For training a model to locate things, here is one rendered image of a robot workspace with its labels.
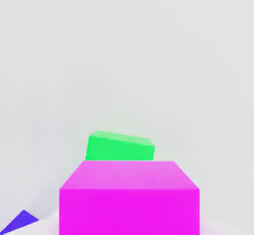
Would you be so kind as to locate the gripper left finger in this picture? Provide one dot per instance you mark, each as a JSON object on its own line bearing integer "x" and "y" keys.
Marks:
{"x": 43, "y": 227}

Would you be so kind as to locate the small magenta cube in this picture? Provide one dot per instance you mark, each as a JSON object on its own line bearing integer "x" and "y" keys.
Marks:
{"x": 129, "y": 209}

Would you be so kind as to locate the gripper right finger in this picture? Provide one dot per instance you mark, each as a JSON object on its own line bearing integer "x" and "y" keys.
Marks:
{"x": 210, "y": 230}

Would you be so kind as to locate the small green cube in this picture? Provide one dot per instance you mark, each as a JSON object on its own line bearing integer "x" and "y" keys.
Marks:
{"x": 119, "y": 149}

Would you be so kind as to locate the small blue cube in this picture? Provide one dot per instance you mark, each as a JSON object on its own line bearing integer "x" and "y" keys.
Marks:
{"x": 20, "y": 221}

